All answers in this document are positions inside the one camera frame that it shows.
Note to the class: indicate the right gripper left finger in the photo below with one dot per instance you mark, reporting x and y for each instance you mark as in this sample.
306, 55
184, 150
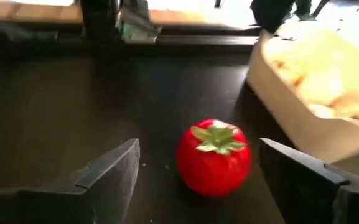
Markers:
104, 186

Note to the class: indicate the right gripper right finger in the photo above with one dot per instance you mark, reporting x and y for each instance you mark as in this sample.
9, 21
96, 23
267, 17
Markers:
306, 193

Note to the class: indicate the red toy tomato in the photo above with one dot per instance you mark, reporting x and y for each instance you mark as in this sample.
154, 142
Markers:
213, 174

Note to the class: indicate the white toy garlic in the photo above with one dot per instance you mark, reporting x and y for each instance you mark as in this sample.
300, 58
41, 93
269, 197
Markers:
320, 87

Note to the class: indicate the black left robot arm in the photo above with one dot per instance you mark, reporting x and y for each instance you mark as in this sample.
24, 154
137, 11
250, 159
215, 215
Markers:
101, 18

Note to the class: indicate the white plastic basket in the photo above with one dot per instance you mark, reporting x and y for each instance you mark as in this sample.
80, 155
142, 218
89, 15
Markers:
291, 118

